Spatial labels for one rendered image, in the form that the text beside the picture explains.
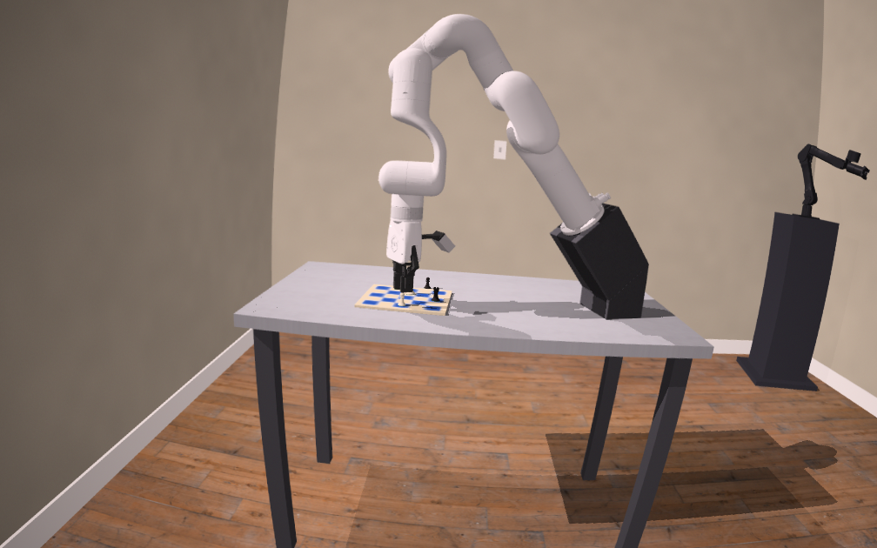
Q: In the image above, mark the blue and cream checkered chessboard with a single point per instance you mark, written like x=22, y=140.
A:
x=384, y=297

